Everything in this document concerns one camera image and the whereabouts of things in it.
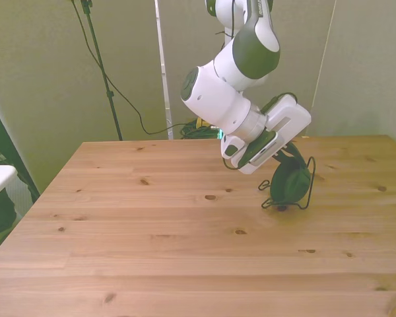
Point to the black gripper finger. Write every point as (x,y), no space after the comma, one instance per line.
(279,159)
(295,151)

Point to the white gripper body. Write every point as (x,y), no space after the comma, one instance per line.
(293,115)

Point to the dark green bowl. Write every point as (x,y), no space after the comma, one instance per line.
(290,185)

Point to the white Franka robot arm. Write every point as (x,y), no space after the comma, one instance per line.
(217,99)

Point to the yellow emergency stop button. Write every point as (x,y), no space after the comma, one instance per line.
(199,123)

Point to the white vertical strip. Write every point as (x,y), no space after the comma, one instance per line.
(165,82)

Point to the black tripod stand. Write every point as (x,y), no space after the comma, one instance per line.
(100,64)

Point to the dark leaning panel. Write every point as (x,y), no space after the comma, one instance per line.
(6,138)

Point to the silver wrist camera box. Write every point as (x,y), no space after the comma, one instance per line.
(267,150)

